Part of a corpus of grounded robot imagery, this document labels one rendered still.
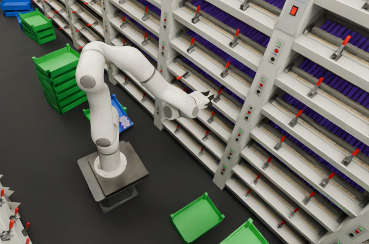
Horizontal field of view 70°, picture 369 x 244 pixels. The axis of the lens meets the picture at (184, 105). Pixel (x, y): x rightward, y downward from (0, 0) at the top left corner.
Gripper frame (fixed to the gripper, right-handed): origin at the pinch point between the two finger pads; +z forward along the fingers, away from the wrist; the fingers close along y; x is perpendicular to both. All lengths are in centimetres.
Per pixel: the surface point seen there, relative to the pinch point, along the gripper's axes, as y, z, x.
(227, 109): 8.7, 10.7, -7.1
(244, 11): 1.7, -2.5, 48.5
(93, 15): -149, 18, -21
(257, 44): 10.2, 7.0, 35.7
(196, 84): -16.8, 11.0, -6.9
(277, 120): 37.0, 5.3, 9.3
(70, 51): -128, -14, -41
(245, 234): 58, -16, -43
